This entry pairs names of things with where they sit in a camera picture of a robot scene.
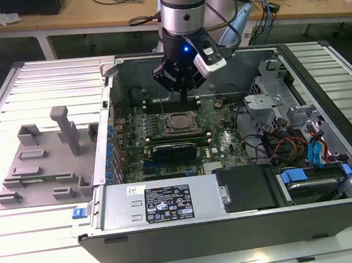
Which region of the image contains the green motherboard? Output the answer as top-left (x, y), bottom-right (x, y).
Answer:
top-left (112, 91), bottom-right (254, 184)

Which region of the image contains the blue flat data cable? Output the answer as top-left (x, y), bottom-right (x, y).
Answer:
top-left (305, 138), bottom-right (326, 171)

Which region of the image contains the white wrist camera black mount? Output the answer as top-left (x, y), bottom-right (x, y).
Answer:
top-left (183, 32), bottom-right (229, 77)

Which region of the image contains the RAM slot with white clips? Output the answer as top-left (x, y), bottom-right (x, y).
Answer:
top-left (145, 138), bottom-right (212, 150)
top-left (145, 132), bottom-right (212, 144)

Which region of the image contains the round coin battery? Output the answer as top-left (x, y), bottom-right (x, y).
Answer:
top-left (212, 95), bottom-right (226, 111)

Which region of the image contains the blue case latch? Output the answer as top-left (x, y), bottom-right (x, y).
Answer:
top-left (71, 207), bottom-right (88, 220)

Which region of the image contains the silver power supply with label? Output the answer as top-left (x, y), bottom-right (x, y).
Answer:
top-left (96, 174), bottom-right (227, 232)

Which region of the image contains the black graphics card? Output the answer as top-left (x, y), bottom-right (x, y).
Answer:
top-left (150, 140), bottom-right (199, 172)

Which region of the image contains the grey parts rack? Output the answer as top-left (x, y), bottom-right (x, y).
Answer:
top-left (0, 102), bottom-right (106, 211)

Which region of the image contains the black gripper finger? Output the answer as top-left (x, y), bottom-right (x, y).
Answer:
top-left (182, 73), bottom-right (208, 103)
top-left (151, 62), bottom-right (186, 105)

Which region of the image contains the RAM slot with black clips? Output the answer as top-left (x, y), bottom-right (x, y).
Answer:
top-left (145, 135), bottom-right (212, 147)
top-left (145, 130), bottom-right (210, 141)

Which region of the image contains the crumpled clear plastic wrap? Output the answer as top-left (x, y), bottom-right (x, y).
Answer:
top-left (0, 5), bottom-right (22, 27)

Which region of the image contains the blue network cable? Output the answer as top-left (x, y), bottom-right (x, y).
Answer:
top-left (257, 0), bottom-right (277, 45)

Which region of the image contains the black drive bay cover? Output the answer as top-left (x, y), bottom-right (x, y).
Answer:
top-left (211, 162), bottom-right (282, 215)

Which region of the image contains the large black box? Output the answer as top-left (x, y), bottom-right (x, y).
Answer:
top-left (0, 0), bottom-right (67, 19)

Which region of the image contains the wooden desk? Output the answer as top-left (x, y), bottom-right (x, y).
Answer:
top-left (0, 0), bottom-right (352, 66)

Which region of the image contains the orange data cable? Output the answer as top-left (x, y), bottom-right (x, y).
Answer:
top-left (306, 121), bottom-right (331, 166)

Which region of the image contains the silver metal drive cage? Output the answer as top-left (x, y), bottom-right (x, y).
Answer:
top-left (239, 53), bottom-right (322, 139)

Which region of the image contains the silver chipset heatsink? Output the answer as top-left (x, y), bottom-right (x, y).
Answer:
top-left (203, 160), bottom-right (226, 175)

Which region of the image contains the black camera cable with plug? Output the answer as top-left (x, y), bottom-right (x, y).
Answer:
top-left (213, 0), bottom-right (246, 60)

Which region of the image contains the thin metal locking lever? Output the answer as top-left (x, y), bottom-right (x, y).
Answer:
top-left (157, 92), bottom-right (166, 118)

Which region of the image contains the red yellow black wire bundle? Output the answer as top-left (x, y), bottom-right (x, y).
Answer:
top-left (263, 126), bottom-right (312, 166)

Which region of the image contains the black power connector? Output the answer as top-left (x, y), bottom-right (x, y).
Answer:
top-left (275, 115), bottom-right (292, 131)
top-left (261, 120), bottom-right (277, 135)

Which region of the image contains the hard disk in blue carrier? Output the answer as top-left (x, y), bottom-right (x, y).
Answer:
top-left (275, 162), bottom-right (352, 207)

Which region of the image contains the black round cable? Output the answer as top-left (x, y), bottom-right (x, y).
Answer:
top-left (233, 98), bottom-right (274, 166)

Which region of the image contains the black power adapter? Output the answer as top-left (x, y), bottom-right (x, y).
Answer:
top-left (266, 0), bottom-right (282, 13)

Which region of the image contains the CPU socket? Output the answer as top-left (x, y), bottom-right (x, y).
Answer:
top-left (163, 109), bottom-right (202, 136)

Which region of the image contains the black open PC case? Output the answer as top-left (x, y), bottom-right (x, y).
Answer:
top-left (57, 35), bottom-right (352, 263)

